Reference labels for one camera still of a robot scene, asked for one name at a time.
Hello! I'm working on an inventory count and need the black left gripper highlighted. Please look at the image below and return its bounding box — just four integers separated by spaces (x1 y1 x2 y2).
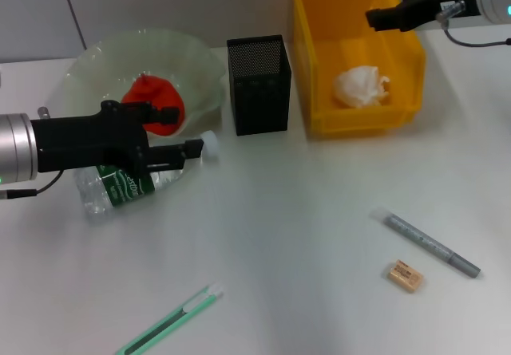
30 99 206 176

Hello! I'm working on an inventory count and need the white paper ball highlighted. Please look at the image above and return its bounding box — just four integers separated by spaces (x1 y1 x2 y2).
333 64 392 109

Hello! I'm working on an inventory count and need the clear green-label water bottle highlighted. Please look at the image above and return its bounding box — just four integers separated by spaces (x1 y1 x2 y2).
73 130 221 215

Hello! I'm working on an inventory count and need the black mesh pen holder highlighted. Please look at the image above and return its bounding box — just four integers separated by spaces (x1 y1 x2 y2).
226 34 292 136

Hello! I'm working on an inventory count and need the translucent glass fruit plate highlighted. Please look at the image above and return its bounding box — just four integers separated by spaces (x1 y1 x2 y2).
53 27 227 136

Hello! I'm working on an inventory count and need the gray marker pen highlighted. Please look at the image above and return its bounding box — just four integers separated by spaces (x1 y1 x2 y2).
370 207 481 279

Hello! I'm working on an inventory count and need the beige eraser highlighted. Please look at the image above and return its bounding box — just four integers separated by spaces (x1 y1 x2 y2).
386 259 425 293

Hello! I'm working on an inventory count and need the yellow plastic bin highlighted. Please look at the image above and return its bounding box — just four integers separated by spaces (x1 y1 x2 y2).
289 0 427 140

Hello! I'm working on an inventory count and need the right gripper signal cable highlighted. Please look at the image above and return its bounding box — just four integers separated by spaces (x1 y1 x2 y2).
435 0 511 49

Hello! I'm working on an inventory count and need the gripper signal cable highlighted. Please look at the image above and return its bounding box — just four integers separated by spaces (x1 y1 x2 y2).
435 0 511 49
0 106 65 200

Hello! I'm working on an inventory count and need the left gripper signal cable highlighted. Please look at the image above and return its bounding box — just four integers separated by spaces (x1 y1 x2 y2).
0 106 65 200

